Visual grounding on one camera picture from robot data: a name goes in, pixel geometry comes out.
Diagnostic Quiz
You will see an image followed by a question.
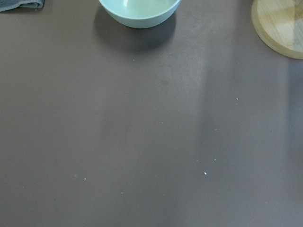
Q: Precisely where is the light green bowl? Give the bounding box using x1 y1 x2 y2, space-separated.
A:
100 0 181 29

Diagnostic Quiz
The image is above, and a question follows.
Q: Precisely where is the wooden mug tree stand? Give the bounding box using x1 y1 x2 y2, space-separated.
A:
251 0 303 60

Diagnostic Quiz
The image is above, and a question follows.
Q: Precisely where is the grey folded cloth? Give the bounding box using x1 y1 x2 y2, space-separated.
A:
0 0 45 12

